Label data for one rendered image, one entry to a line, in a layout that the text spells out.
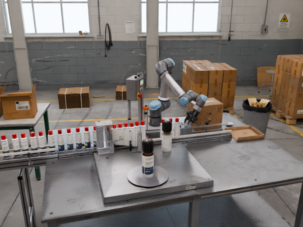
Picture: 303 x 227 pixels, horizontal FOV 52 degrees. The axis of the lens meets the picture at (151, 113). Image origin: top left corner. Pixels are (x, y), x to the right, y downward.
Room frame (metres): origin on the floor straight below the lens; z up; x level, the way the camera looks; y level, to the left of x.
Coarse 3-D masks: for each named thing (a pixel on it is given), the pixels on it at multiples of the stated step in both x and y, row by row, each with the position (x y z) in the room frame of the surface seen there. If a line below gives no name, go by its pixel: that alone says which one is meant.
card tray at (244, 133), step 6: (240, 126) 3.05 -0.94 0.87; (246, 126) 3.07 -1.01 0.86; (234, 132) 2.97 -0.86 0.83; (240, 132) 2.97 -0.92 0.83; (246, 132) 2.97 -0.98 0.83; (252, 132) 2.97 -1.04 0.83; (258, 132) 2.93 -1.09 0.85; (234, 138) 2.82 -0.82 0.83; (240, 138) 2.77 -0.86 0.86; (246, 138) 2.78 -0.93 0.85; (252, 138) 2.80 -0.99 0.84; (258, 138) 2.82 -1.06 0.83
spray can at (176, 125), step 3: (177, 120) 2.71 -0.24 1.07; (174, 123) 2.71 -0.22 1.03; (177, 123) 2.70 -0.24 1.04; (174, 126) 2.71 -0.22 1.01; (177, 126) 2.70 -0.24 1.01; (174, 129) 2.71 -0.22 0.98; (177, 129) 2.70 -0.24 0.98; (174, 132) 2.71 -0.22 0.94; (177, 132) 2.70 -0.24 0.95; (174, 135) 2.71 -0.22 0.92; (177, 135) 2.70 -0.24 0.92; (177, 138) 2.70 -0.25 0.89
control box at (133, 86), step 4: (132, 76) 2.75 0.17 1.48; (140, 76) 2.75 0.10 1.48; (128, 80) 2.64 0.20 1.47; (132, 80) 2.63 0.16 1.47; (136, 80) 2.63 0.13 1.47; (128, 84) 2.64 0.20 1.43; (132, 84) 2.63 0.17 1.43; (136, 84) 2.62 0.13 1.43; (128, 88) 2.64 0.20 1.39; (132, 88) 2.63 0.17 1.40; (136, 88) 2.62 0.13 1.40; (128, 92) 2.64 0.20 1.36; (132, 92) 2.63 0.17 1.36; (136, 92) 2.62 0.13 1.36; (140, 92) 2.70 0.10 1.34; (128, 96) 2.64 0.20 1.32; (132, 96) 2.63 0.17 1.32; (136, 96) 2.62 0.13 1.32; (136, 100) 2.62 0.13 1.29
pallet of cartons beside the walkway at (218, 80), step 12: (192, 60) 6.85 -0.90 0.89; (204, 60) 6.86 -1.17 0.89; (192, 72) 5.97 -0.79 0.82; (204, 72) 5.78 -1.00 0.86; (216, 72) 5.81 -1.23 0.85; (228, 72) 5.84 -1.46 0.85; (192, 84) 5.92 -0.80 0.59; (204, 84) 5.79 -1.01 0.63; (216, 84) 5.81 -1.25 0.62; (228, 84) 5.83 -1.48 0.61; (216, 96) 5.81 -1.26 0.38; (228, 96) 5.84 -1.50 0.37; (228, 108) 5.80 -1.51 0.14
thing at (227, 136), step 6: (204, 132) 2.86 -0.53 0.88; (192, 138) 2.72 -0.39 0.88; (198, 138) 2.73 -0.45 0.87; (204, 138) 2.75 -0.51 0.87; (210, 138) 2.76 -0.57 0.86; (216, 138) 2.78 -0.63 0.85; (228, 138) 2.82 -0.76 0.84; (156, 144) 2.62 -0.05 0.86; (90, 150) 2.46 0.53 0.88; (96, 150) 2.47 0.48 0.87; (114, 150) 2.51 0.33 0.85; (60, 156) 2.39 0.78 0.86; (66, 156) 2.40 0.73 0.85; (78, 156) 2.43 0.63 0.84; (84, 156) 2.44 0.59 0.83
